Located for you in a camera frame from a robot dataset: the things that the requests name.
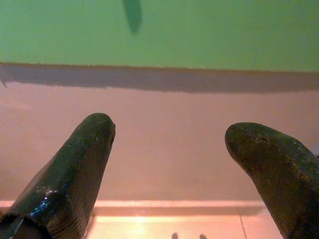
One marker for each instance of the green wall board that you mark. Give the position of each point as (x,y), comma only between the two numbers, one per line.
(74,32)

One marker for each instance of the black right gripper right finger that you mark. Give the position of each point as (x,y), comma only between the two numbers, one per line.
(281,169)

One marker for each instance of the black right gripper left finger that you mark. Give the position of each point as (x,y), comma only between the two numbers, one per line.
(74,161)

